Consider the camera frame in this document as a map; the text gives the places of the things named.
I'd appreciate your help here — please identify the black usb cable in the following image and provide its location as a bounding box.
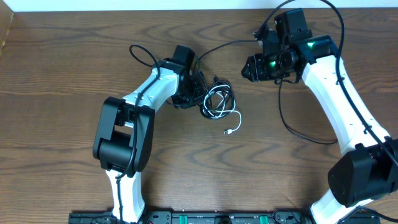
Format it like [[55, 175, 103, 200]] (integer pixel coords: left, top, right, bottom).
[[197, 70, 236, 120], [192, 39, 339, 146]]

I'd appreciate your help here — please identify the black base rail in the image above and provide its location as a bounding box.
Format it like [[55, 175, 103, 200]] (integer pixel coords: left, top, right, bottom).
[[67, 210, 381, 224]]

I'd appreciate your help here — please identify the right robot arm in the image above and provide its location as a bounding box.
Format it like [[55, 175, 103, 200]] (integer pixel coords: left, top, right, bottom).
[[242, 9, 397, 223]]

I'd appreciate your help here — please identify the wooden board at edge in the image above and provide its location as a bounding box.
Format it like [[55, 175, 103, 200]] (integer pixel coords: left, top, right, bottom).
[[0, 0, 14, 55]]

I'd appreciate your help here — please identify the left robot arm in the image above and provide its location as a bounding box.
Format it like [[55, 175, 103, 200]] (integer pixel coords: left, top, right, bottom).
[[93, 45, 203, 223]]

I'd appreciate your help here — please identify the white usb cable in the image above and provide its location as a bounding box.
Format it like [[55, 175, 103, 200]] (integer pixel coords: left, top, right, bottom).
[[202, 80, 243, 136]]

